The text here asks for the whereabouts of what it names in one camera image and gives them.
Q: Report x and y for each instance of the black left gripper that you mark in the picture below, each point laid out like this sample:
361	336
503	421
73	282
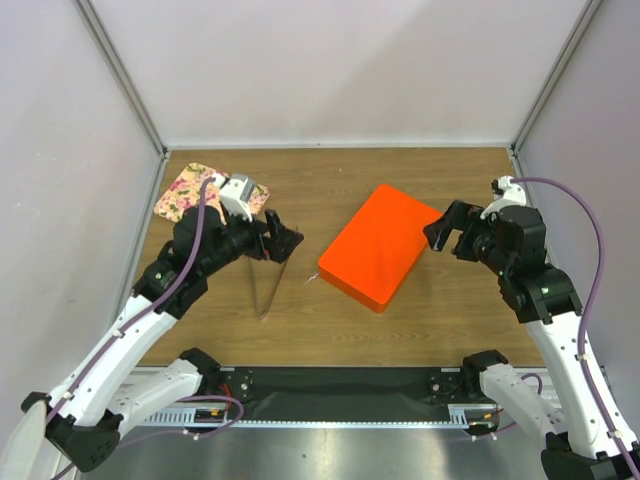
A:
278	247

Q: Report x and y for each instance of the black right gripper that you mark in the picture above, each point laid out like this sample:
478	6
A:
461	216

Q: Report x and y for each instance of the orange box lid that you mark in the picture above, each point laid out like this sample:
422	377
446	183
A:
385	235

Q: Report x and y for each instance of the orange chocolate box base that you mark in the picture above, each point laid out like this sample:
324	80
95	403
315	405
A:
379	291

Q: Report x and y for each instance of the steel serving tongs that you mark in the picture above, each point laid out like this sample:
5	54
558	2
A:
262	299

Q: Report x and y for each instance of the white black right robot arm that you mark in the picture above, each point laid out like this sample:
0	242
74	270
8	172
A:
585	437

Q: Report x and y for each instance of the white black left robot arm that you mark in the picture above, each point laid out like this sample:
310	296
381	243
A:
88	414

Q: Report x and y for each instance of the floral pattern tray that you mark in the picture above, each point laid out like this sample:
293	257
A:
184	193

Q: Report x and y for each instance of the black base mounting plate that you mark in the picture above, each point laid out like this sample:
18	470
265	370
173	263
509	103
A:
347	386

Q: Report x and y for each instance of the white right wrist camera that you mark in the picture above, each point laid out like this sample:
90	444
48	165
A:
505	193

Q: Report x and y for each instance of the grey slotted cable duct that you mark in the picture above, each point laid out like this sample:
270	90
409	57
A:
202	417

